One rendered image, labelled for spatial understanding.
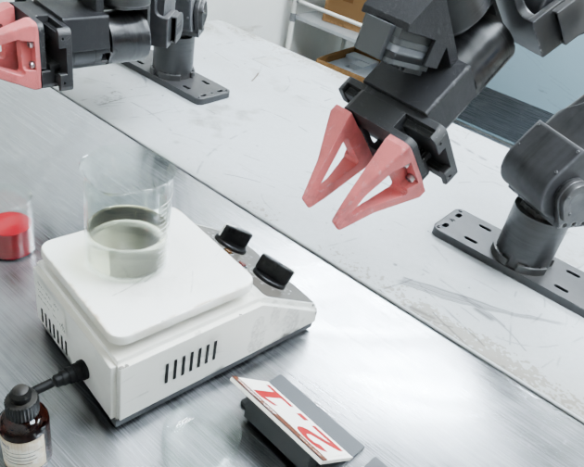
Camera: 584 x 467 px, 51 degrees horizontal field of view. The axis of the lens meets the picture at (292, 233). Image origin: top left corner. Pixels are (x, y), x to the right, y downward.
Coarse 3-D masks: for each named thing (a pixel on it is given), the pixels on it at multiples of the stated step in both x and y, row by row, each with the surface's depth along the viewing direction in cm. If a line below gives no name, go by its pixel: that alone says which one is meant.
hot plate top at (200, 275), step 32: (192, 224) 51; (64, 256) 45; (192, 256) 47; (224, 256) 48; (96, 288) 43; (128, 288) 43; (160, 288) 44; (192, 288) 44; (224, 288) 45; (96, 320) 40; (128, 320) 41; (160, 320) 41
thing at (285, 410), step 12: (252, 384) 45; (264, 384) 48; (264, 396) 45; (276, 396) 47; (276, 408) 44; (288, 408) 46; (288, 420) 43; (300, 420) 45; (300, 432) 42; (312, 432) 44; (312, 444) 41; (324, 444) 43; (324, 456) 41
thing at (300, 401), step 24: (240, 384) 44; (288, 384) 49; (264, 408) 42; (312, 408) 48; (264, 432) 45; (288, 432) 41; (336, 432) 46; (288, 456) 43; (312, 456) 40; (336, 456) 42
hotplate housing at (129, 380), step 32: (64, 288) 45; (256, 288) 49; (64, 320) 44; (192, 320) 44; (224, 320) 45; (256, 320) 48; (288, 320) 51; (64, 352) 47; (96, 352) 41; (128, 352) 41; (160, 352) 42; (192, 352) 44; (224, 352) 47; (256, 352) 51; (64, 384) 43; (96, 384) 43; (128, 384) 41; (160, 384) 44; (192, 384) 47; (128, 416) 44
